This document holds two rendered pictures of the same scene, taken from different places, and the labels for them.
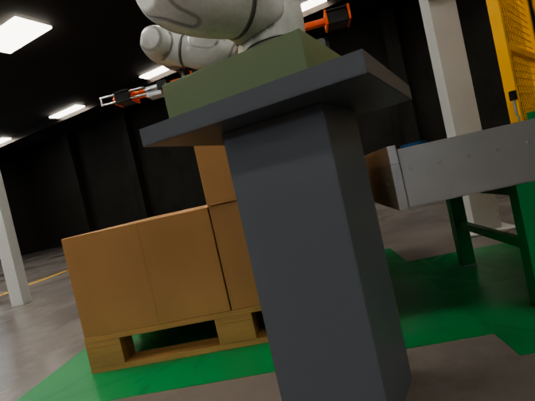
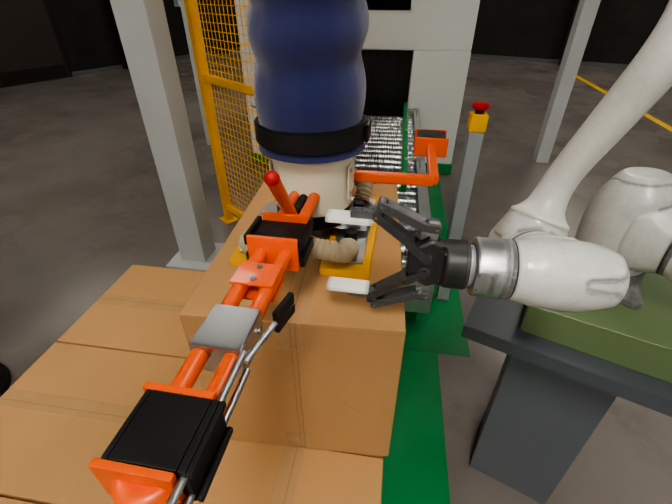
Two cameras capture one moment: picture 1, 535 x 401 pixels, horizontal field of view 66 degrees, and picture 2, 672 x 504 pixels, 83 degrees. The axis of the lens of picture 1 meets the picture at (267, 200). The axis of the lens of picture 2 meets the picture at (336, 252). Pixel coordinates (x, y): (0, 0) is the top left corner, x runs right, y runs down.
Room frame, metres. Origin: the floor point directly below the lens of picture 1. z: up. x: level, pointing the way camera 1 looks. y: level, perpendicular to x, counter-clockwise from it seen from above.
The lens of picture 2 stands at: (1.61, 0.68, 1.42)
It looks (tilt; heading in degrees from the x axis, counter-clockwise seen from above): 34 degrees down; 273
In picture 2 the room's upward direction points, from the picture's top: straight up
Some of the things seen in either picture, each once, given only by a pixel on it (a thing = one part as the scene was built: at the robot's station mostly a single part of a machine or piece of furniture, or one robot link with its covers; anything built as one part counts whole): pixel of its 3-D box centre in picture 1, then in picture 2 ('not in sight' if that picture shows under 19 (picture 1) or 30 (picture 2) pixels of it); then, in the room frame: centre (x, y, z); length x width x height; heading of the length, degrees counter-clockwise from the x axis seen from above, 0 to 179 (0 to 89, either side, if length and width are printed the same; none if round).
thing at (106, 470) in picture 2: (126, 98); (163, 440); (1.78, 0.50, 1.07); 0.08 x 0.07 x 0.05; 83
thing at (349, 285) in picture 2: not in sight; (348, 285); (1.61, 0.18, 1.01); 0.07 x 0.03 x 0.01; 173
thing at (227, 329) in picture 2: (155, 91); (229, 338); (1.76, 0.36, 1.07); 0.07 x 0.07 x 0.04; 83
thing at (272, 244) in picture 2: not in sight; (280, 240); (1.73, 0.15, 1.07); 0.10 x 0.08 x 0.06; 173
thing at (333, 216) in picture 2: not in sight; (349, 217); (1.61, 0.18, 1.14); 0.07 x 0.03 x 0.01; 173
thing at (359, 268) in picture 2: not in sight; (355, 225); (1.60, -0.09, 0.97); 0.34 x 0.10 x 0.05; 83
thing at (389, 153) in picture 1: (374, 160); not in sight; (1.65, -0.46, 0.58); 0.70 x 0.03 x 0.06; 174
